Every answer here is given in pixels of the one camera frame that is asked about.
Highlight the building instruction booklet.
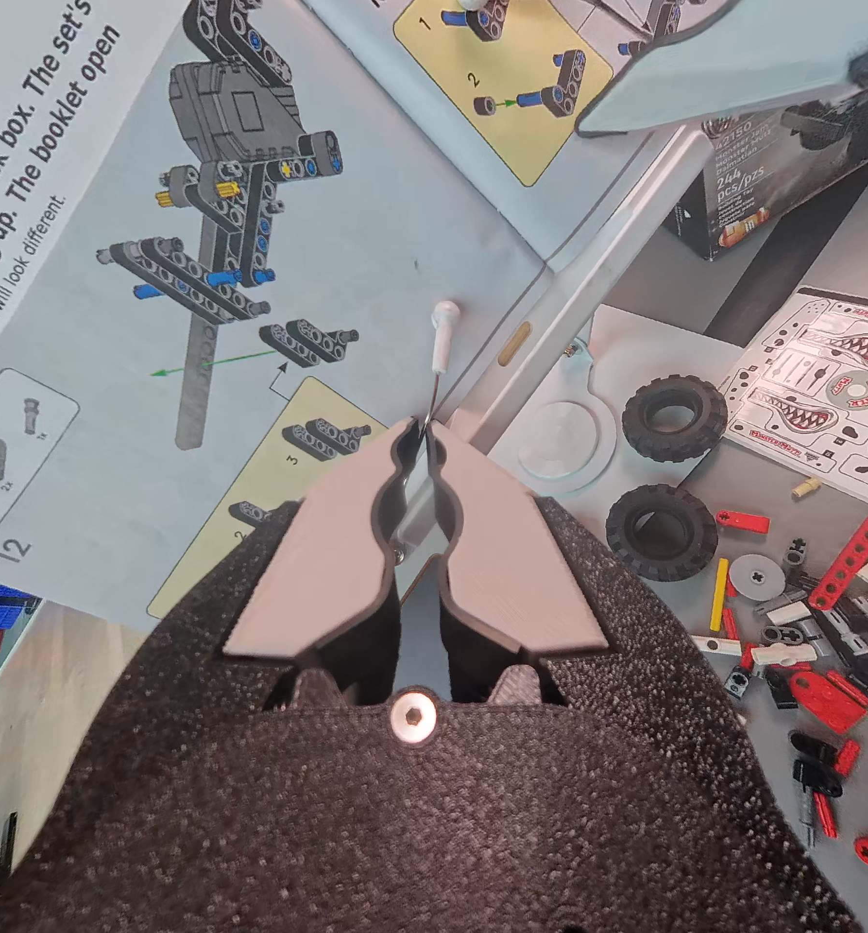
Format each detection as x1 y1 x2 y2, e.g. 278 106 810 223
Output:
0 0 697 635

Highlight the white book stand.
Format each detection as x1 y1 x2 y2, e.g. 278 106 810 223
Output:
393 120 719 562

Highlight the black toy set box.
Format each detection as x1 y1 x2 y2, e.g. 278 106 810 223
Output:
663 73 868 262

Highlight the printed sticker sheet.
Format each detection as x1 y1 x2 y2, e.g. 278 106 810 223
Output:
718 288 868 518

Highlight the black rubber toy tire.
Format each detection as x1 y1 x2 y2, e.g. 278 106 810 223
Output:
606 484 719 582
621 375 728 464

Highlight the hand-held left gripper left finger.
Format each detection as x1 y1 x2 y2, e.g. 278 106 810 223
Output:
222 417 422 664

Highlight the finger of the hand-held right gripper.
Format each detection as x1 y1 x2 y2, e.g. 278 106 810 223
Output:
576 0 868 138

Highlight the rounded wooden board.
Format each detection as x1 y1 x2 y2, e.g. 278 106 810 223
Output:
0 598 187 933

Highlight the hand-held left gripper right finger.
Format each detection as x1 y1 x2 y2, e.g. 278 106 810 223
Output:
426 421 611 660

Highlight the pile of mixed brick parts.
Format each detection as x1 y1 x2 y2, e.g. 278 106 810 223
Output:
692 503 868 868

